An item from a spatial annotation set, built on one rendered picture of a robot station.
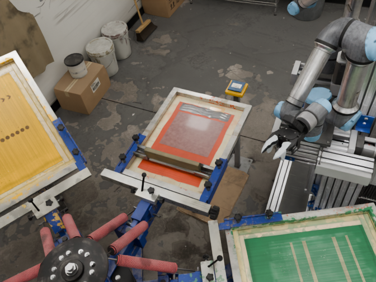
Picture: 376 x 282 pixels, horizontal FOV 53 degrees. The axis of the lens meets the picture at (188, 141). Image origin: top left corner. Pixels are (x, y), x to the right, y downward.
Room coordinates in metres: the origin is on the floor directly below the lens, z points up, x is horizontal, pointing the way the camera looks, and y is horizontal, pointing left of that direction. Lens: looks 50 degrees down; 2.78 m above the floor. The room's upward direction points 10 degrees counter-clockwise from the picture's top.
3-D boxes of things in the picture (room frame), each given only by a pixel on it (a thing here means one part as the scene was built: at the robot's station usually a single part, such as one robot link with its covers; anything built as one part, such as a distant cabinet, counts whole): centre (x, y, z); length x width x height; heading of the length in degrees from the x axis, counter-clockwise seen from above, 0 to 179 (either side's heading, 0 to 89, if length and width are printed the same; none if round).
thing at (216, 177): (1.20, -0.11, 0.98); 0.30 x 0.05 x 0.07; 148
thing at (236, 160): (1.96, -0.40, 0.48); 0.22 x 0.22 x 0.96; 58
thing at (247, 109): (1.55, 0.00, 0.97); 0.79 x 0.58 x 0.04; 148
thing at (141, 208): (1.07, 0.30, 1.02); 0.17 x 0.06 x 0.05; 148
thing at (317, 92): (1.25, -0.66, 1.42); 0.13 x 0.12 x 0.14; 37
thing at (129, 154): (1.49, 0.36, 0.98); 0.30 x 0.05 x 0.07; 148
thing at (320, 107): (0.99, -0.53, 1.65); 0.11 x 0.08 x 0.09; 127
